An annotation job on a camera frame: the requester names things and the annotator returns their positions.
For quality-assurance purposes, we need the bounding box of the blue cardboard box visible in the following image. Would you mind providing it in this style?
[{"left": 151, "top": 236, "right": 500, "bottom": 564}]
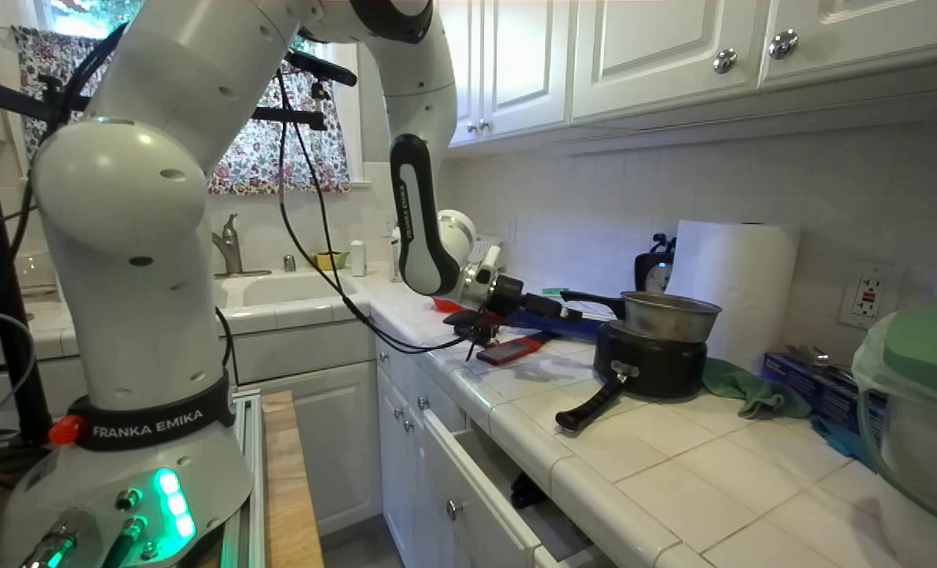
[{"left": 758, "top": 346, "right": 870, "bottom": 458}]

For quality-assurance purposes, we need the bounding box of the white paper towel roll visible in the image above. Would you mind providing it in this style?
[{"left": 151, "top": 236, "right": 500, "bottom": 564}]
[{"left": 661, "top": 218, "right": 800, "bottom": 371}]

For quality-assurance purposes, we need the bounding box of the white kitchen sink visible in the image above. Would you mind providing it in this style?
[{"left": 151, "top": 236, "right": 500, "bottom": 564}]
[{"left": 212, "top": 268, "right": 368, "bottom": 312}]

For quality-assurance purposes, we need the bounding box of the white upper cabinet door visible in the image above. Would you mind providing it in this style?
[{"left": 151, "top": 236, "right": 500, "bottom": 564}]
[
  {"left": 431, "top": 0, "right": 493, "bottom": 152},
  {"left": 483, "top": 0, "right": 575, "bottom": 141},
  {"left": 570, "top": 0, "right": 769, "bottom": 118},
  {"left": 758, "top": 0, "right": 937, "bottom": 89}
]

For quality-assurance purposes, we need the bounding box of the white lower cabinet door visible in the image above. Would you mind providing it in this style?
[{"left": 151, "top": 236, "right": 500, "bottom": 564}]
[{"left": 243, "top": 359, "right": 380, "bottom": 537}]

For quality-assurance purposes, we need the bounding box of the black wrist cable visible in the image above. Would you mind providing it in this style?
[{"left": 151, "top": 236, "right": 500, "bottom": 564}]
[{"left": 272, "top": 60, "right": 474, "bottom": 355}]

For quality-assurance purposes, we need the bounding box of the wooden board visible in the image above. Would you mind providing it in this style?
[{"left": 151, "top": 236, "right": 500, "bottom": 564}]
[{"left": 259, "top": 389, "right": 328, "bottom": 568}]

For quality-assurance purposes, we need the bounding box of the red and black tool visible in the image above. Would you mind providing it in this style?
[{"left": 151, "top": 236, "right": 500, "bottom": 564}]
[{"left": 475, "top": 330, "right": 548, "bottom": 369}]

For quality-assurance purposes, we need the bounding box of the silver pot with black handle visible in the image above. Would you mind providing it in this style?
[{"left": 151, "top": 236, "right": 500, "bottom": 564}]
[{"left": 559, "top": 288, "right": 725, "bottom": 346}]

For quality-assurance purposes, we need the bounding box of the black pot with long handle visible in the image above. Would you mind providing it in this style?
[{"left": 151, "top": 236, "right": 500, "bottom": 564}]
[{"left": 551, "top": 326, "right": 712, "bottom": 434}]

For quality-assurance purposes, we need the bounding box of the open white drawer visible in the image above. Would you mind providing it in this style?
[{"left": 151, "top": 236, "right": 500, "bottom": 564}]
[{"left": 412, "top": 403, "right": 618, "bottom": 568}]

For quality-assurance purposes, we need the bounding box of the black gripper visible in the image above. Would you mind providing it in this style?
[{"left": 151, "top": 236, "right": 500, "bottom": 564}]
[{"left": 480, "top": 274, "right": 575, "bottom": 326}]

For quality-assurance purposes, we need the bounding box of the white wall outlet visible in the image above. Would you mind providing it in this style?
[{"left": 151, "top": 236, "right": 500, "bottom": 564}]
[{"left": 838, "top": 268, "right": 901, "bottom": 330}]

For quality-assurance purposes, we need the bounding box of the floral window curtain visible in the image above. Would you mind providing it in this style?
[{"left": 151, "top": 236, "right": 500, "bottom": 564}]
[{"left": 6, "top": 26, "right": 354, "bottom": 198}]

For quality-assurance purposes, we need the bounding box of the green cloth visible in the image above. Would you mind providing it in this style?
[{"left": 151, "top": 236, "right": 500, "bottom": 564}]
[{"left": 701, "top": 355, "right": 807, "bottom": 421}]

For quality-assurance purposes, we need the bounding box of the black base cable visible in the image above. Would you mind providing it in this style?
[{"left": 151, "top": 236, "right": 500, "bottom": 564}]
[{"left": 212, "top": 308, "right": 246, "bottom": 389}]

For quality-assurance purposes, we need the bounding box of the black camera boom bar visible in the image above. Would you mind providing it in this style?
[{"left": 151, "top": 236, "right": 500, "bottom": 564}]
[{"left": 0, "top": 44, "right": 363, "bottom": 134}]

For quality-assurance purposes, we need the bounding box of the small white bottle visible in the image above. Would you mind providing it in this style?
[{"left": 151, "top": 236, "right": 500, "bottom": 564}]
[{"left": 345, "top": 236, "right": 368, "bottom": 280}]

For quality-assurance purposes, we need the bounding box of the metal sink faucet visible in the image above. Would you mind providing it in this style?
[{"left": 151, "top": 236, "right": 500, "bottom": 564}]
[{"left": 207, "top": 211, "right": 250, "bottom": 280}]

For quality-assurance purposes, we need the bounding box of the white cabinet door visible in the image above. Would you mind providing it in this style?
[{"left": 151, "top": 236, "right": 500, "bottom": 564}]
[
  {"left": 483, "top": 0, "right": 575, "bottom": 141},
  {"left": 570, "top": 0, "right": 769, "bottom": 118},
  {"left": 431, "top": 0, "right": 493, "bottom": 152},
  {"left": 243, "top": 359, "right": 380, "bottom": 537},
  {"left": 758, "top": 0, "right": 937, "bottom": 89}
]

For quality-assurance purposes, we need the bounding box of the clear container with green lid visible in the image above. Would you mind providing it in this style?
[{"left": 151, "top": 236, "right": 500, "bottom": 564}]
[{"left": 849, "top": 296, "right": 937, "bottom": 539}]

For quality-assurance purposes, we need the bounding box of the black kitchen timer clock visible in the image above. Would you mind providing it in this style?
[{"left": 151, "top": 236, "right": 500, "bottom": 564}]
[{"left": 634, "top": 229, "right": 679, "bottom": 296}]

